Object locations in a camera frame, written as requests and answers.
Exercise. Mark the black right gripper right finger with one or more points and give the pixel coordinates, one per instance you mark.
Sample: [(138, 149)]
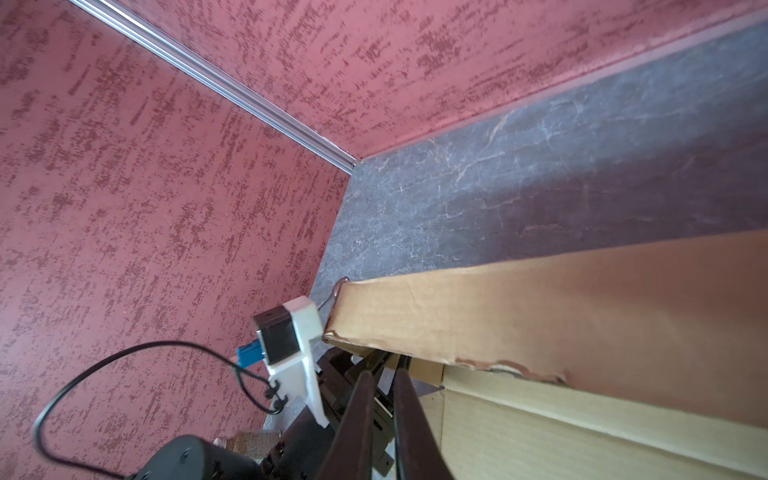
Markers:
[(418, 456)]

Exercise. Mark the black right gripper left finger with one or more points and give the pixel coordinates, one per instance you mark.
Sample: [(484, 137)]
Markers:
[(350, 455)]

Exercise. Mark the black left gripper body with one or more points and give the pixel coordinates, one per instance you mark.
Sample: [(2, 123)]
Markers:
[(304, 444)]

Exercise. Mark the brown cardboard box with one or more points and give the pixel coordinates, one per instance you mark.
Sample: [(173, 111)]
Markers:
[(639, 362)]

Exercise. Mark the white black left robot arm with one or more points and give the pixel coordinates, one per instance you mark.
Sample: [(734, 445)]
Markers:
[(190, 457)]

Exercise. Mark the left rear aluminium corner post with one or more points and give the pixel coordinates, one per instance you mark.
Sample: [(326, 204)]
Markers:
[(142, 32)]

